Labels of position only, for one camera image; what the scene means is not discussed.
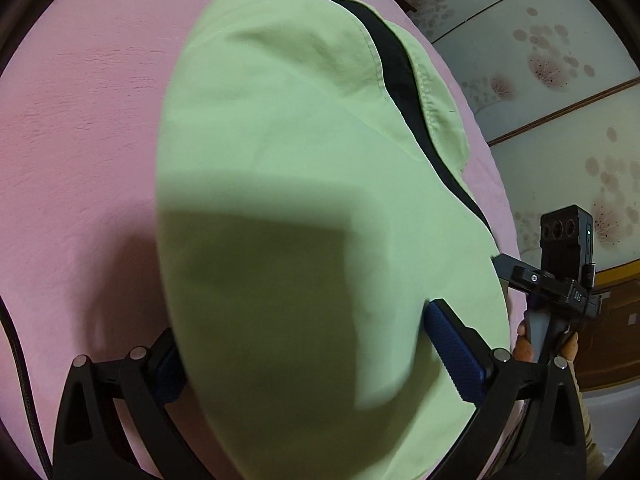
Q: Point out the person's right hand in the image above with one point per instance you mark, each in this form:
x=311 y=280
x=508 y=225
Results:
x=524 y=345

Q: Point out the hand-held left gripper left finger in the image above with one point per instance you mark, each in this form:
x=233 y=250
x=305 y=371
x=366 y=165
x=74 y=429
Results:
x=167 y=375

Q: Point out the pink bed sheet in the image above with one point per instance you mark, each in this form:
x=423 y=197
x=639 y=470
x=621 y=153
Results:
x=75 y=160

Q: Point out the person's right forearm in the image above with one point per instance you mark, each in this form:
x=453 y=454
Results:
x=590 y=440

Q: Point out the floral wardrobe door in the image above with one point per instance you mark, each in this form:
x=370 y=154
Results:
x=540 y=85

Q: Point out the wooden cabinet base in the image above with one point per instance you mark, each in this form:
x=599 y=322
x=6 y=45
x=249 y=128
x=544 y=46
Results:
x=615 y=330

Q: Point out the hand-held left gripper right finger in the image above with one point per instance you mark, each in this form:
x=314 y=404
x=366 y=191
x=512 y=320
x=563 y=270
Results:
x=455 y=350

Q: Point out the green and black hoodie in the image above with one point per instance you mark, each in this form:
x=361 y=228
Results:
x=300 y=210

